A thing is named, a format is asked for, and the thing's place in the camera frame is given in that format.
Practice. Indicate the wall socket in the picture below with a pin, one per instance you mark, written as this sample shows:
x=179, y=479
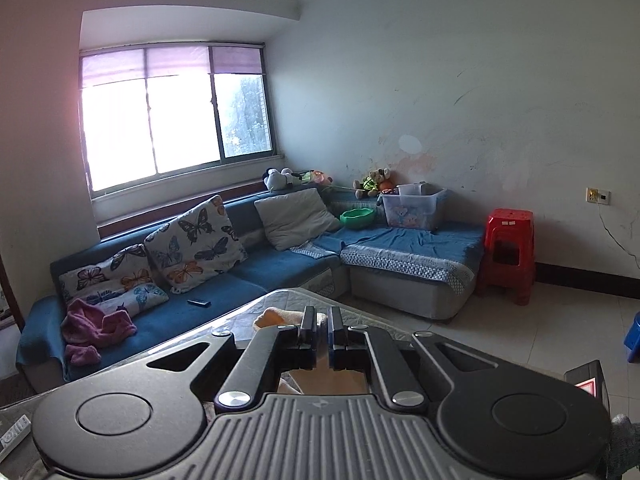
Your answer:
x=598, y=196

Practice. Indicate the blue corner sofa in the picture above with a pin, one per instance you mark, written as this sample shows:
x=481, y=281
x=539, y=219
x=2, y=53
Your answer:
x=280, y=272

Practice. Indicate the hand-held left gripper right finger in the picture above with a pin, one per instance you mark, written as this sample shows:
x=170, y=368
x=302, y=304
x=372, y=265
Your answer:
x=334, y=321

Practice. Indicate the flat butterfly print pillow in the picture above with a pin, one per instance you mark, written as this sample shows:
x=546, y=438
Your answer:
x=112, y=285

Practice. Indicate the purple cloth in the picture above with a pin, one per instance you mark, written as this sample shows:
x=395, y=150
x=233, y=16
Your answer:
x=97, y=327

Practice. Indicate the green plastic basin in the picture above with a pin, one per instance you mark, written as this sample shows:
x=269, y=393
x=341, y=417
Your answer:
x=357, y=218

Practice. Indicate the person's right hand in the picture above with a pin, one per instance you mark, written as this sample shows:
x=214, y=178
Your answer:
x=625, y=447

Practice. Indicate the white remote control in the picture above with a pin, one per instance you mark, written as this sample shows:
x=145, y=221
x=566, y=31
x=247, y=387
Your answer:
x=14, y=435

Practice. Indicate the black remote control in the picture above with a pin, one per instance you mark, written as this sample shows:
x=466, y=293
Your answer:
x=199, y=303

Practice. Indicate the clear plastic storage box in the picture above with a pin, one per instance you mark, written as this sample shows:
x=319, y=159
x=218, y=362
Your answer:
x=412, y=210

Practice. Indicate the red plastic stool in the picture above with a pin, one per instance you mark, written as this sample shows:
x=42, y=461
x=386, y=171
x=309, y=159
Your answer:
x=507, y=255

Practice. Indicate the grey plain pillow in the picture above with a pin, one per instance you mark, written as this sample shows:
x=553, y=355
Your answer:
x=295, y=217

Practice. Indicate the glass-top coffee table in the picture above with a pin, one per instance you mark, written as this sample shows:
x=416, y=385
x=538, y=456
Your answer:
x=382, y=321

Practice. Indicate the large butterfly print pillow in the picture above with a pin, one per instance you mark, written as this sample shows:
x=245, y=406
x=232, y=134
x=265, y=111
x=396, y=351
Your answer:
x=197, y=242

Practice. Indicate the brown teddy bear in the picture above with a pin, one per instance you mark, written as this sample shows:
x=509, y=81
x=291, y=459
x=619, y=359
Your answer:
x=372, y=182

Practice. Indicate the purple roller blind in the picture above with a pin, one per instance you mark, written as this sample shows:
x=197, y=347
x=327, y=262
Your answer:
x=170, y=62

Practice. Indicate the blue plastic stool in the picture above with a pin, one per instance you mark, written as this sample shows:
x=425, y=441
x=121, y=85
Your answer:
x=633, y=335

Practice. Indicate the colourful plush toy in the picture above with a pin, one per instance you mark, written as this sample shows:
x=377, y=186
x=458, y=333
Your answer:
x=314, y=177

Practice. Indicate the blue patterned sofa cover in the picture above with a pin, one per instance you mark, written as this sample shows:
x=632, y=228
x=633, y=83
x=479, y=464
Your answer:
x=400, y=250

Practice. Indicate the black and white plush toy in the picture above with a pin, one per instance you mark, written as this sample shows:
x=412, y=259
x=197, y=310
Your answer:
x=276, y=179

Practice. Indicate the sliding window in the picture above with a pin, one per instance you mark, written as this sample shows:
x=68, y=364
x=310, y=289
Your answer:
x=170, y=120

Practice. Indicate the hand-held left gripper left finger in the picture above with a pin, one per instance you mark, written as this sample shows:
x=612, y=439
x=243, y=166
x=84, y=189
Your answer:
x=309, y=321

